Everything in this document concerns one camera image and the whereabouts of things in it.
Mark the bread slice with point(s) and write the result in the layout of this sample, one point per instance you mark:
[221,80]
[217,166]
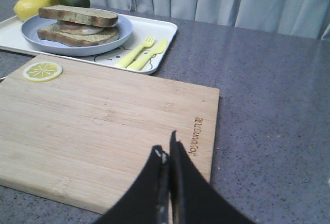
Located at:
[52,33]
[81,15]

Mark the fried egg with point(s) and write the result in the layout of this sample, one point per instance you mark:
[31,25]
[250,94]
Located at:
[77,29]

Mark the yellow plastic knife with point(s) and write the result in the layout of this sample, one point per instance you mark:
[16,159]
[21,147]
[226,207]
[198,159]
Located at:
[157,49]

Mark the white rectangular tray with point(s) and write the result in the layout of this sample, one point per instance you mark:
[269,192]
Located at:
[12,40]

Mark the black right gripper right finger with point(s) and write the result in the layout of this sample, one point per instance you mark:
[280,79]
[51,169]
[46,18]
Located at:
[192,197]

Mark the yellow plastic fork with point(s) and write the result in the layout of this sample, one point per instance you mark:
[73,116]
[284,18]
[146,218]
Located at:
[128,58]

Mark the lemon slice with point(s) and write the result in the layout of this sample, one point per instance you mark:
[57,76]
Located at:
[42,71]

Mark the front yellow lemon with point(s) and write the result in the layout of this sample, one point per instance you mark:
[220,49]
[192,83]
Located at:
[25,9]

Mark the wooden cutting board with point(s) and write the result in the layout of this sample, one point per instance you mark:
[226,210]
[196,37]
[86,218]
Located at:
[83,137]

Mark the light blue plate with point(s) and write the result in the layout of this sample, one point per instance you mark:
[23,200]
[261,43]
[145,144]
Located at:
[29,32]

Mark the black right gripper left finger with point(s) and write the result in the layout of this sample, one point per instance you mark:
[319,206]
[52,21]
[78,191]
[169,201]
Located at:
[147,200]

